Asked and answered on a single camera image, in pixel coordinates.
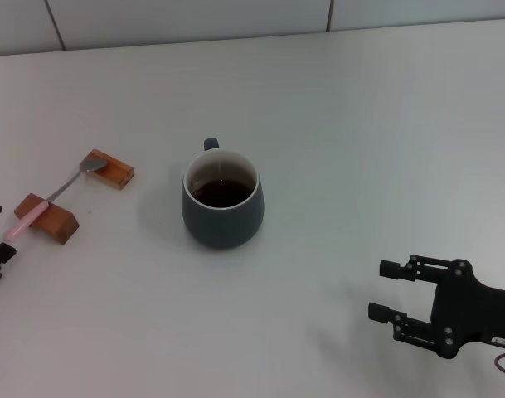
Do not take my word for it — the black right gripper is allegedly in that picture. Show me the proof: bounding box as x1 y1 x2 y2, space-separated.
367 254 505 360

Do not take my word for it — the pink handled metal spoon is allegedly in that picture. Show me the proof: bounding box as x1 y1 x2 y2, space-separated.
5 158 109 241

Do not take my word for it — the grey ceramic cup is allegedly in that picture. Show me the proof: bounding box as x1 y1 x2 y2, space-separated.
181 138 265 250

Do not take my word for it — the thick wooden block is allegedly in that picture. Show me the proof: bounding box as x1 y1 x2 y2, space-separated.
13 192 80 245

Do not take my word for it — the flat wooden block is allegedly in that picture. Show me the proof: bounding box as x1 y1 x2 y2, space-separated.
82 148 135 191

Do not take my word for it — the dark brown coffee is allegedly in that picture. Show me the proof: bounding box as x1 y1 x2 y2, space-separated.
192 177 253 208

